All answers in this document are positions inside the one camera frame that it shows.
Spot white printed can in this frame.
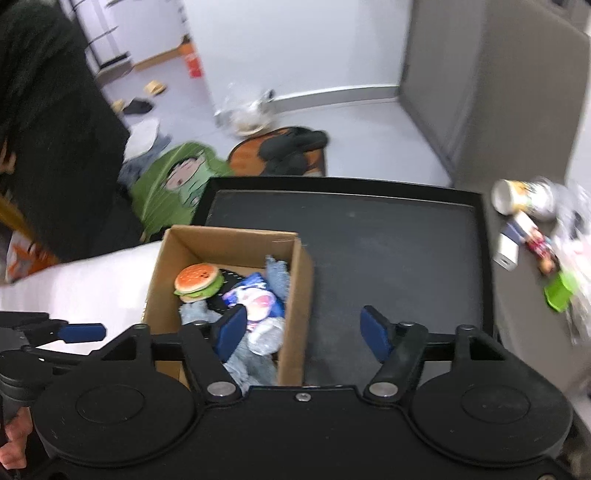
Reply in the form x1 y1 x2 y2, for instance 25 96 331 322
491 178 556 217

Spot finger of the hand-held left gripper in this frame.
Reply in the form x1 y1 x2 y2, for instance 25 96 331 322
21 323 108 347

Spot white charger block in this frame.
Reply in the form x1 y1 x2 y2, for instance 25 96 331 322
492 232 521 271

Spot hamburger plush toy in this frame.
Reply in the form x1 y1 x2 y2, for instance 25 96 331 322
174 263 225 304

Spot clear plastic bag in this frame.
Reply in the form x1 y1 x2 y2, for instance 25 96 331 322
551 181 591 348

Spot green plastic container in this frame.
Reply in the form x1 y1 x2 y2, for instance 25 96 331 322
543 270 579 313

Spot black slipper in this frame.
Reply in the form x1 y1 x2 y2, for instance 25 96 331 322
122 97 154 116

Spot pink hat doll figure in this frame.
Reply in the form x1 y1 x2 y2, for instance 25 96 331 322
526 227 554 257

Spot light blue fuzzy cloth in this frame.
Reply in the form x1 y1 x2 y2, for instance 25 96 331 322
179 302 279 394

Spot person's left hand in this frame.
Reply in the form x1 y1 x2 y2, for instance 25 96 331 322
0 411 33 470

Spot plastic bag with bowl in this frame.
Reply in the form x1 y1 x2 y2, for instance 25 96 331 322
213 84 279 137

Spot green cartoon cushion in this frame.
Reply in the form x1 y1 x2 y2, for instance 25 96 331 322
131 141 235 241

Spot blue towel cloth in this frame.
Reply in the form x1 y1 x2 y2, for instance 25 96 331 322
264 255 293 319

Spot small white lavender box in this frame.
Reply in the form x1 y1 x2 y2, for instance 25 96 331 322
505 211 539 244

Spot white floor rug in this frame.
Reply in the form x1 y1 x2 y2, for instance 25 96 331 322
124 117 162 156

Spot brown cardboard box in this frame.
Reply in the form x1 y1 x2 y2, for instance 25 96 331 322
141 224 315 388

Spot blue floor cloth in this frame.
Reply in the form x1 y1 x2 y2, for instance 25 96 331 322
117 134 175 186

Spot black tray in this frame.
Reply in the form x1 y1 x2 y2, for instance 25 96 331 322
191 176 496 389

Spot blue tissue packet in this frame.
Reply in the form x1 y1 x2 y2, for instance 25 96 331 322
223 272 286 334

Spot orange box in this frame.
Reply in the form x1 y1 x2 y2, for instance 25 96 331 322
182 41 204 78

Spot black framed glass door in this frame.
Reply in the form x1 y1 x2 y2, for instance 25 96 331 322
71 0 134 70

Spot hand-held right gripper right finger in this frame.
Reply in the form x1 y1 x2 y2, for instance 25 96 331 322
360 305 509 403

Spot person's black clothing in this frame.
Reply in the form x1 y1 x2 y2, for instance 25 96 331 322
0 0 145 263

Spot orange floor mat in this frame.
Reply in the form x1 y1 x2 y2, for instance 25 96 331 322
227 126 327 177

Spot grey partition panel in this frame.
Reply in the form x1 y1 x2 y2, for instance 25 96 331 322
398 0 585 188

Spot black cloth on floor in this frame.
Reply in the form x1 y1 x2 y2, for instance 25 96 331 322
257 130 330 176

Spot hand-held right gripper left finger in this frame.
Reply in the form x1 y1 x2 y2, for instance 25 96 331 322
99 305 249 402

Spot black stitched glove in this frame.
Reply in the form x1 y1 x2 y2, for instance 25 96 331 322
205 267 243 320

